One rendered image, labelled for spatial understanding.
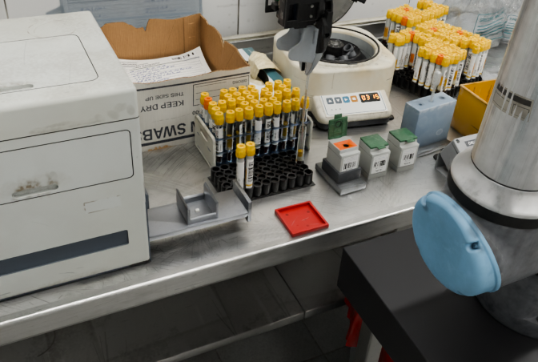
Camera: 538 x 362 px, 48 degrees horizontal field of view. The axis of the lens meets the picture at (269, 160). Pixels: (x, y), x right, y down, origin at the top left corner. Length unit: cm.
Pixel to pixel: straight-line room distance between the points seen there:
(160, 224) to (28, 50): 31
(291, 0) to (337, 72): 38
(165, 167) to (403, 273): 50
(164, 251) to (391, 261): 35
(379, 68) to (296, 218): 43
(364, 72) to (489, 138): 71
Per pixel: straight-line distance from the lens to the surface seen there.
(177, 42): 141
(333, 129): 109
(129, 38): 138
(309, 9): 94
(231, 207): 97
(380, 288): 83
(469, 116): 131
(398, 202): 110
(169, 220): 95
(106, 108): 77
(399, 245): 89
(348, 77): 128
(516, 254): 65
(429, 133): 124
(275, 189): 106
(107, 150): 80
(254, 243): 97
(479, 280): 64
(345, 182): 110
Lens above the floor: 153
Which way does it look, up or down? 34 degrees down
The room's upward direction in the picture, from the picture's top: 4 degrees clockwise
